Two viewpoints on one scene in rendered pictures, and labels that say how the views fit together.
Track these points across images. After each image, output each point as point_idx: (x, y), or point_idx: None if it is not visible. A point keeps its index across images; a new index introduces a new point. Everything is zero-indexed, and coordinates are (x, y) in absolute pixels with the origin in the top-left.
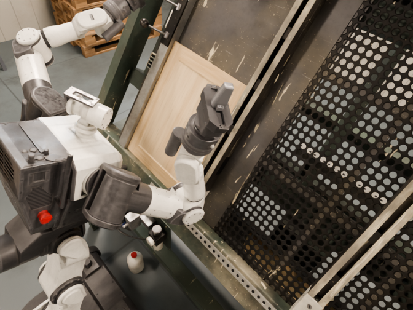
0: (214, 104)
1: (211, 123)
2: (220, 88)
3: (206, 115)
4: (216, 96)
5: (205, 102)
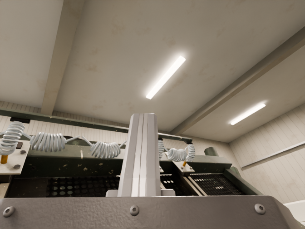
0: (159, 181)
1: (287, 216)
2: (138, 125)
3: (219, 223)
4: (145, 151)
5: (118, 202)
